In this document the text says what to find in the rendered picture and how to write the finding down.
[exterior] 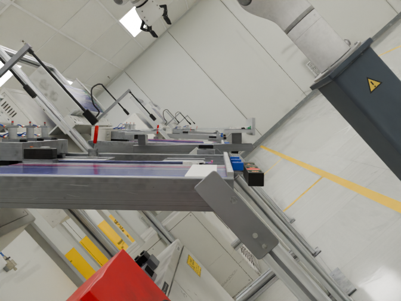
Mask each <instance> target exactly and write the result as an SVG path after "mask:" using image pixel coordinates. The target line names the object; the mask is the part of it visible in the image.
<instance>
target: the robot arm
mask: <svg viewBox="0 0 401 301"><path fill-rule="evenodd" d="M113 1H114V2H115V3H116V4H118V5H125V4H126V3H127V2H128V1H130V2H131V3H132V4H133V6H134V7H135V11H136V13H137V15H138V16H139V18H140V20H141V25H140V30H142V31H145V32H150V34H151V35H152V36H153V37H154V38H158V36H157V34H156V33H155V32H154V30H152V25H153V24H154V23H155V22H156V21H157V20H158V19H159V18H160V17H161V16H163V17H164V20H165V21H166V23H167V24H172V23H171V21H170V19H169V18H168V15H167V13H168V10H167V6H166V4H163V5H158V4H157V3H156V2H155V1H154V0H113ZM237 2H238V3H239V5H240V6H241V7H242V8H243V9H244V10H245V11H247V12H249V13H251V14H253V15H255V16H259V17H261V18H264V19H267V20H270V21H273V22H274V23H276V24H277V25H278V26H279V27H280V28H281V29H282V30H283V31H284V32H285V33H286V34H287V36H288V37H289V38H290V39H291V41H292V42H293V43H294V44H295V45H296V46H297V47H298V48H299V49H300V50H301V51H302V52H303V54H304V55H305V56H306V57H307V58H308V59H309V60H310V61H311V62H312V63H313V65H314V66H315V67H316V68H317V69H318V70H319V72H320V74H319V75H318V76H317V75H316V76H315V79H314V82H315V83H317V82H319V81H320V80H322V79H323V78H324V77H325V76H327V75H328V74H329V73H331V72H332V71H333V70H334V69H335V68H337V67H338V66H339V65H340V64H341V63H342V62H343V61H345V60H346V59H347V58H348V57H349V56H350V55H351V54H353V53H354V52H355V51H356V50H357V49H358V48H359V47H360V45H361V44H362V43H361V42H360V41H358V42H357V41H356V42H355V43H354V45H352V46H351V47H350V45H351V41H350V40H349V39H347V38H345V39H344V40H343V39H342V38H341V37H340V36H339V34H337V33H336V31H335V30H334V29H333V28H332V27H331V26H330V25H329V23H328V22H327V21H326V20H325V19H324V18H323V17H322V16H321V15H320V14H319V13H318V11H317V10H316V9H315V8H314V7H313V6H312V4H311V3H309V1H308V0H237ZM161 8H164V11H162V9H161ZM144 25H145V26H147V29H145V28H144Z"/></svg>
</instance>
